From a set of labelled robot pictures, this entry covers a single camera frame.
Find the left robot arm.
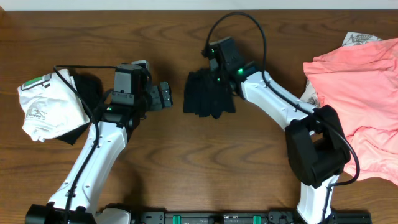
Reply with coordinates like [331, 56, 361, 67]
[25, 82, 173, 224]

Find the black t-shirt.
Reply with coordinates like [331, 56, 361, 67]
[183, 69, 236, 119]

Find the white folded t-shirt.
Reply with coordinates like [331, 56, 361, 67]
[17, 69, 90, 142]

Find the black folded garment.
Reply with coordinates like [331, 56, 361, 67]
[57, 73, 103, 145]

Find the white printed garment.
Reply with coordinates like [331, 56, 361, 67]
[300, 32, 382, 108]

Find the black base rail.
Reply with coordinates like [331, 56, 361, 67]
[102, 203, 373, 224]

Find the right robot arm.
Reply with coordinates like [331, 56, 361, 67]
[202, 39, 357, 223]

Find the pink t-shirt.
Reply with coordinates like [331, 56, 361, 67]
[303, 39, 397, 184]

